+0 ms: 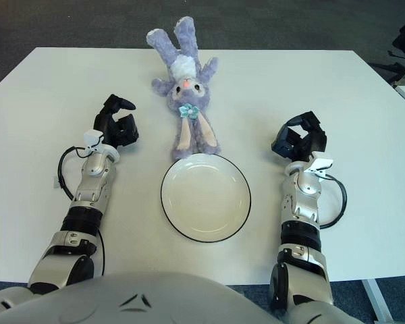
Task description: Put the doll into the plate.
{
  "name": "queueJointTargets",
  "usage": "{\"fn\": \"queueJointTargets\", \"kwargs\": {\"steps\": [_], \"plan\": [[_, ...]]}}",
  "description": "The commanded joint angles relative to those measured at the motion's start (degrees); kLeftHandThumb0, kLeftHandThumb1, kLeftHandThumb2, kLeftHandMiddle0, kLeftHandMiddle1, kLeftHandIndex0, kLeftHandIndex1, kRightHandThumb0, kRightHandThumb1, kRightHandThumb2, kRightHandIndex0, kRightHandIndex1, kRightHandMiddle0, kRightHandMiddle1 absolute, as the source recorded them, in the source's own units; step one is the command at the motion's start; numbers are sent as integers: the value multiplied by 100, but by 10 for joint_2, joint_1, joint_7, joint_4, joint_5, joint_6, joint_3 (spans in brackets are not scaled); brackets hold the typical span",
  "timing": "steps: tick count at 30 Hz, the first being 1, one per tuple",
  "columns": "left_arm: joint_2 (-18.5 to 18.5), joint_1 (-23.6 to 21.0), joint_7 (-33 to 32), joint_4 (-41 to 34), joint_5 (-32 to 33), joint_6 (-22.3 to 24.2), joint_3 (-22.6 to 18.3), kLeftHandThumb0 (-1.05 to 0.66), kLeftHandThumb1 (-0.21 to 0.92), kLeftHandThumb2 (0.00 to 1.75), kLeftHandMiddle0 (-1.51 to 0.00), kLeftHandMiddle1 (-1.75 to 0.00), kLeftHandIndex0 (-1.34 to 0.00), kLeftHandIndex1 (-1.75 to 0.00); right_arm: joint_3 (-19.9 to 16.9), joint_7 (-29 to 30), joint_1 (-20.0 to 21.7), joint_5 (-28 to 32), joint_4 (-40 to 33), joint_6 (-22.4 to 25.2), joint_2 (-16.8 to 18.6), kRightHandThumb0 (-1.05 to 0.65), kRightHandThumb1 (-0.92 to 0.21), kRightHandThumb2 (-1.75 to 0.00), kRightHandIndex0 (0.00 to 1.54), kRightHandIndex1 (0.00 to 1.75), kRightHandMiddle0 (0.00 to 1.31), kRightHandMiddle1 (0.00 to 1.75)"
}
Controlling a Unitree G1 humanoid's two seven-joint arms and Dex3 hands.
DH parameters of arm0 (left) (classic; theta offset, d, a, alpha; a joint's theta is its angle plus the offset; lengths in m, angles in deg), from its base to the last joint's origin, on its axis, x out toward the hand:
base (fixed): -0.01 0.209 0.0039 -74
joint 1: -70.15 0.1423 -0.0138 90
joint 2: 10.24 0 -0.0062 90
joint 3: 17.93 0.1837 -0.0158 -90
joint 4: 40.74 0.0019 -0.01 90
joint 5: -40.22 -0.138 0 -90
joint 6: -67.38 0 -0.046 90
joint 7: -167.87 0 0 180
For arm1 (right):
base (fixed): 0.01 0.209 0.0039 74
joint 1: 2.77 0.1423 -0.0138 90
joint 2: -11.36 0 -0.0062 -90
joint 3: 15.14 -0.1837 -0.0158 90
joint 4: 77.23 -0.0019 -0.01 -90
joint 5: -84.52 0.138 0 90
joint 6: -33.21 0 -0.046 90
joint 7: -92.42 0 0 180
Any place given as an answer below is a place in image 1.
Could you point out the grey robot torso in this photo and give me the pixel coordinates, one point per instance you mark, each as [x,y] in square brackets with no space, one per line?
[138,303]

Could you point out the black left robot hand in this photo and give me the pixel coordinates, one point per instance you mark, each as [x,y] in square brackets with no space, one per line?
[108,128]

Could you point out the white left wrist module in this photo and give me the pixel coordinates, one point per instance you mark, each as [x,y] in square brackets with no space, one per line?
[92,137]

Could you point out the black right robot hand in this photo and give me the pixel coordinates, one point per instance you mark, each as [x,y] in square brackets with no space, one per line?
[315,135]

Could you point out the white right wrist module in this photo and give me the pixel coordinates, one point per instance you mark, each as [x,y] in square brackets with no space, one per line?
[322,163]

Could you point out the white plate black rim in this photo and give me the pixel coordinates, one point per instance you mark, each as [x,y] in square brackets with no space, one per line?
[206,199]

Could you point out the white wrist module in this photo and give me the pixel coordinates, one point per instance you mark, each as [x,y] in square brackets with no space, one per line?
[322,163]
[92,137]

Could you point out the purple plush bunny doll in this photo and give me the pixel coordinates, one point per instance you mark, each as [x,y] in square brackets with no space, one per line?
[189,101]

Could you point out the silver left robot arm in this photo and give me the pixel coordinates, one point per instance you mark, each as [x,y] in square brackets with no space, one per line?
[91,189]

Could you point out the white table leg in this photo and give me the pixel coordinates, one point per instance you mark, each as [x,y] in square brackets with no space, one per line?
[378,303]

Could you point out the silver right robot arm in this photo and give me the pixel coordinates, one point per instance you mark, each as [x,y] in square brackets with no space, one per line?
[300,202]

